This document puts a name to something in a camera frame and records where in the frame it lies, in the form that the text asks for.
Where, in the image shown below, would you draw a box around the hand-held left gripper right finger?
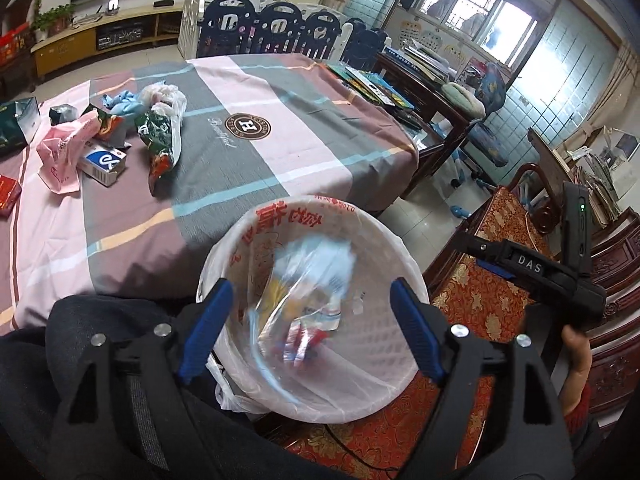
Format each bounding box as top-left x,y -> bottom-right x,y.
390,278 -> 577,480

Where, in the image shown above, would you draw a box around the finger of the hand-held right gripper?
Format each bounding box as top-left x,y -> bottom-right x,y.
451,230 -> 517,282

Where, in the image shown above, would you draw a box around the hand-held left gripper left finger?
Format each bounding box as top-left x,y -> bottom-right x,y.
46,279 -> 235,472

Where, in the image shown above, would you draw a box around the white bin with plastic liner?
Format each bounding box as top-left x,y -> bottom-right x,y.
196,195 -> 432,423

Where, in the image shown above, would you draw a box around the clear plastic bag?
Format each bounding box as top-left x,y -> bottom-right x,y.
247,237 -> 361,376

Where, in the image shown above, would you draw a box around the white plastic bag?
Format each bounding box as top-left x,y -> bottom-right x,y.
137,82 -> 188,121

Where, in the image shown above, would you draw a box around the person's right forearm red sleeve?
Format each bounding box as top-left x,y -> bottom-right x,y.
561,385 -> 608,441

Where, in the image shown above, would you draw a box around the person's right hand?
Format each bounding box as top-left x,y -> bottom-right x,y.
560,326 -> 594,401

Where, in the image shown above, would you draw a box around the wooden chair with red cushion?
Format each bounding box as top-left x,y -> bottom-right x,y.
260,162 -> 593,476

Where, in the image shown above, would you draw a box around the person's dark trouser leg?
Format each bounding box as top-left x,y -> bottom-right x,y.
0,294 -> 321,480

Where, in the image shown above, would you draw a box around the dark wooden side table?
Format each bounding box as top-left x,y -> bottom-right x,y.
375,49 -> 483,198

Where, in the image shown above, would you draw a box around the pale green cushion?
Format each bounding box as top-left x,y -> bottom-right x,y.
441,81 -> 487,117

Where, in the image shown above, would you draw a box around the striped pink grey tablecloth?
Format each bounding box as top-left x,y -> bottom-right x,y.
0,52 -> 421,335

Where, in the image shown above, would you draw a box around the blue and white carton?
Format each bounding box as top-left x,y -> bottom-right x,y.
76,144 -> 130,188

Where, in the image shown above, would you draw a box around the stack of picture books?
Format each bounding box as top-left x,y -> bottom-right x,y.
325,61 -> 417,112

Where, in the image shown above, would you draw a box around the pink plastic bag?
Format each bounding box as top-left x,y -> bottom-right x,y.
36,112 -> 101,196

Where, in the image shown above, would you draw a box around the orange green snack packet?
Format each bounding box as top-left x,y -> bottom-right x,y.
82,104 -> 127,143

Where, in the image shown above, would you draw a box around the window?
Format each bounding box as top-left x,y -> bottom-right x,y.
422,0 -> 538,68

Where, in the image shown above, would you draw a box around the light blue cloth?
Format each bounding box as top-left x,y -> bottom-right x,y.
102,90 -> 148,117

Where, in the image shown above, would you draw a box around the red flat box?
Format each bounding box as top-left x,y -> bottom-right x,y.
0,174 -> 23,219

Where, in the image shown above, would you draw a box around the dark green foil packet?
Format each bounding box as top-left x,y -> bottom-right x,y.
49,103 -> 77,126

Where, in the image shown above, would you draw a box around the green paper bag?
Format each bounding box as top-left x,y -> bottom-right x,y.
0,97 -> 42,159

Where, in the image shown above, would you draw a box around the row of playpen fence panels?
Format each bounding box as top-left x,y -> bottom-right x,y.
179,0 -> 393,70

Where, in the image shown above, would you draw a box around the wooden television cabinet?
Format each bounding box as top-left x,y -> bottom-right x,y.
30,1 -> 201,82

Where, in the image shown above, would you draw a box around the red gift box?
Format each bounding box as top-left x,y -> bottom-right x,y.
0,22 -> 34,67

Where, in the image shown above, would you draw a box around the potted green plant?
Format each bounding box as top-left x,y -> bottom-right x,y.
32,4 -> 77,37

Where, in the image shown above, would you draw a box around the black cable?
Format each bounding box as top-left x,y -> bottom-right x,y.
325,424 -> 401,473

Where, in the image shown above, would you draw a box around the wall learning posters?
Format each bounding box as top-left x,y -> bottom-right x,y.
397,19 -> 468,63

